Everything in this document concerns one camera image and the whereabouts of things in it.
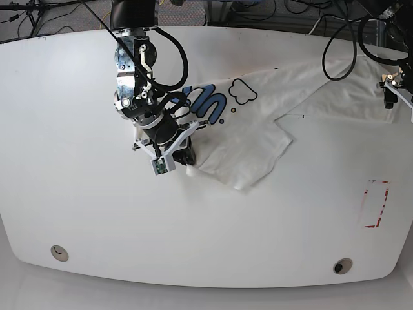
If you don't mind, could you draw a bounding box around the black tripod stand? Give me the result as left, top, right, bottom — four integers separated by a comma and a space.
1, 1, 91, 44

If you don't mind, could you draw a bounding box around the right table cable grommet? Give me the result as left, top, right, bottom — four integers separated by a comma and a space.
333, 258, 353, 275

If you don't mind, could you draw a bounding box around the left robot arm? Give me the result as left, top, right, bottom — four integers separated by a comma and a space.
358, 0, 412, 110

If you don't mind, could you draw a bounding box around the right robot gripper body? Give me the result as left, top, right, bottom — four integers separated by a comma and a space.
132, 114, 209, 159

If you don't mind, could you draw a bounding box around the white cable on floor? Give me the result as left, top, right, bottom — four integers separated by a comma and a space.
307, 16, 323, 36

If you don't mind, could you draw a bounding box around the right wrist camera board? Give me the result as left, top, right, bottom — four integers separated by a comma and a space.
151, 156, 176, 176

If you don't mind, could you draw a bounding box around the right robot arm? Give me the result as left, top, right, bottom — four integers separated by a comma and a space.
110, 1, 196, 174

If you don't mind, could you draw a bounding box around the left table cable grommet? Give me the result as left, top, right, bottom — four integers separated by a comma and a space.
50, 245, 69, 262

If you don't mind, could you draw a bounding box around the table cable grommet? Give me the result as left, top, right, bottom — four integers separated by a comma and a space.
50, 245, 69, 262
333, 258, 353, 275

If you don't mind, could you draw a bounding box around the white printed T-shirt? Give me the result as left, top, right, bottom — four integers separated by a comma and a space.
178, 56, 396, 190

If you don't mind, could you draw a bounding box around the yellow cable on floor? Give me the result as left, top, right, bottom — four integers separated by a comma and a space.
99, 0, 165, 30

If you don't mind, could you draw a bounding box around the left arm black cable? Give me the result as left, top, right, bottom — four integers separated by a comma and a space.
321, 0, 410, 81

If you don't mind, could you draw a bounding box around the red tape rectangle marking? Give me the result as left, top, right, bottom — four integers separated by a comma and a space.
361, 180, 390, 229

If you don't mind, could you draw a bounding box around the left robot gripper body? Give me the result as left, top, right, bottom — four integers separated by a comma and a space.
377, 73, 412, 110

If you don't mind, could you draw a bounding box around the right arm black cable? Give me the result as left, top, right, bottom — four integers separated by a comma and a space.
141, 27, 191, 123

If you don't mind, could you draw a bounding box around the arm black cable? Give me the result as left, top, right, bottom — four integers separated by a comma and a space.
321, 0, 410, 81
141, 27, 191, 123

